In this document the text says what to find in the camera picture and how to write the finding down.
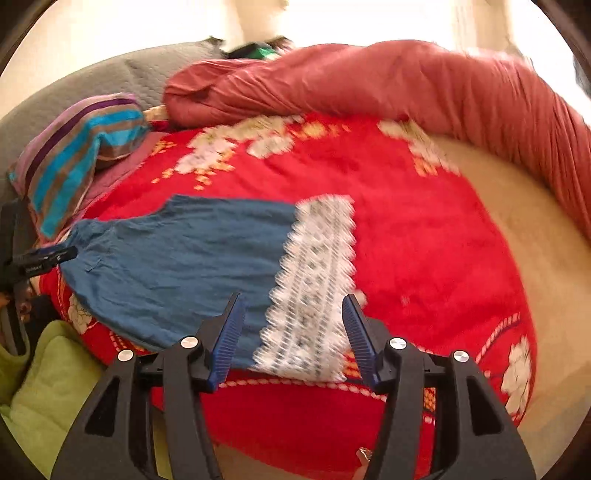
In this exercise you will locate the green cloth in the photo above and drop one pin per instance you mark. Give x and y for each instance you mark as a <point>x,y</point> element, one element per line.
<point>43,390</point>

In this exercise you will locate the dark clothes pile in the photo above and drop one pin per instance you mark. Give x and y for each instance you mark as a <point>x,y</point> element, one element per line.
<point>265,50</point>

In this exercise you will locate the right hand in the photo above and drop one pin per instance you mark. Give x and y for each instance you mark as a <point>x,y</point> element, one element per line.
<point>364,455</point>

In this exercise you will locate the salmon pink quilt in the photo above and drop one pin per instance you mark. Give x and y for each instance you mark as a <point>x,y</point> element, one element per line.
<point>492,101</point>

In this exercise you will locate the blue denim pants lace hem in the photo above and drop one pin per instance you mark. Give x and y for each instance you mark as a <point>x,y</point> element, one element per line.
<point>153,279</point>

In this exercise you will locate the red floral blanket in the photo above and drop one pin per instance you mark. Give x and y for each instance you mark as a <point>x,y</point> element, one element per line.
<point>187,163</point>

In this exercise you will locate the grey quilted headboard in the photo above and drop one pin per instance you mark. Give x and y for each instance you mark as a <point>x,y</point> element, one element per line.
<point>142,73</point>

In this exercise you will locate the beige mattress sheet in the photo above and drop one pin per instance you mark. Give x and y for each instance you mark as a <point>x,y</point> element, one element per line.
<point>545,258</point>

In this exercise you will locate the left hand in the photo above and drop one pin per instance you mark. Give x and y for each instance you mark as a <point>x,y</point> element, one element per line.
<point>23,302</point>

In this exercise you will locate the striped towel pillow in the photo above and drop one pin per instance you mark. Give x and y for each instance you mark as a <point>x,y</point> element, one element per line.
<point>56,169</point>

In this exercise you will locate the pink quilted pad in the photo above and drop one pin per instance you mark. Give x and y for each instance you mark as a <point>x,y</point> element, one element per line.
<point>106,179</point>

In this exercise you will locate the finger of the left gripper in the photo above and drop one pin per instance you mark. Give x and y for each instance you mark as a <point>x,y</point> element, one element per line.
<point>36,262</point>

